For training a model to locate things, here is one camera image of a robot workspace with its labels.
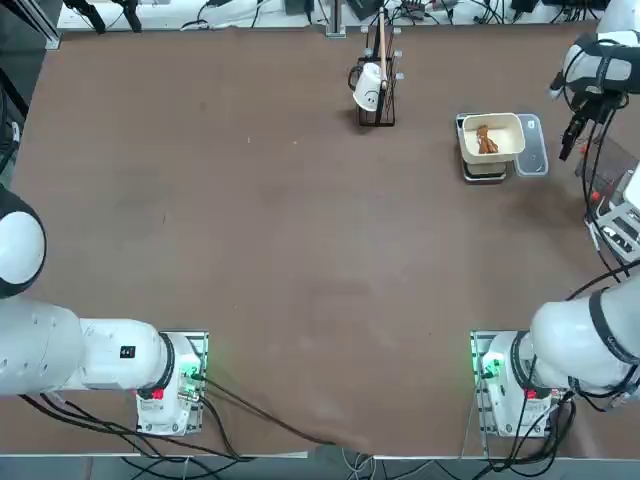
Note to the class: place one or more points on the white three-layer storage frame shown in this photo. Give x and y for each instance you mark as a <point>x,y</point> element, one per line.
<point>634,190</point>

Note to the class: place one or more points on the black hub red ports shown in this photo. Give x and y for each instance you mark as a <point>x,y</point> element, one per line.
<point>415,7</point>

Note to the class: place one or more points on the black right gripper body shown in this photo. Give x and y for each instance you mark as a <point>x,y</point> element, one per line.
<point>600,107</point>

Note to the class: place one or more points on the brown pretzel bread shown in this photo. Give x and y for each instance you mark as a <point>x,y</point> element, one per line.
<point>485,145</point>

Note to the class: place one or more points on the aluminium frame rail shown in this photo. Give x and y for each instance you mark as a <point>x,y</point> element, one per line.
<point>47,30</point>

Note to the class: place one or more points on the white smiley mug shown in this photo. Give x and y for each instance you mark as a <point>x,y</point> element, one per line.
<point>367,85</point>

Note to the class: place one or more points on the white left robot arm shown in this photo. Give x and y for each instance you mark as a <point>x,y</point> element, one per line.
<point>110,355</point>

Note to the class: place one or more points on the black power adapter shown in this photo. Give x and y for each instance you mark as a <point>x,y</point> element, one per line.
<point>525,5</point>
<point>362,7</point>

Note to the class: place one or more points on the cream rectangular container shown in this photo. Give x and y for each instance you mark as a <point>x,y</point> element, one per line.
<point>507,135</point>

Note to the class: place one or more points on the silver digital kitchen scale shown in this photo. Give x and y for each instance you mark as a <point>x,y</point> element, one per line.
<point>482,175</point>

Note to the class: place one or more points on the grey aluminium post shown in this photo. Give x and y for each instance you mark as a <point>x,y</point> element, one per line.
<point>335,20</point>

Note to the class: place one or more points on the clear plastic lid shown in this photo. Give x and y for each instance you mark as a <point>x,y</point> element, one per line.
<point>532,160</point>

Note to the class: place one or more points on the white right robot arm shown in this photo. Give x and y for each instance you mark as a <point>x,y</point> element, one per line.
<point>565,350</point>

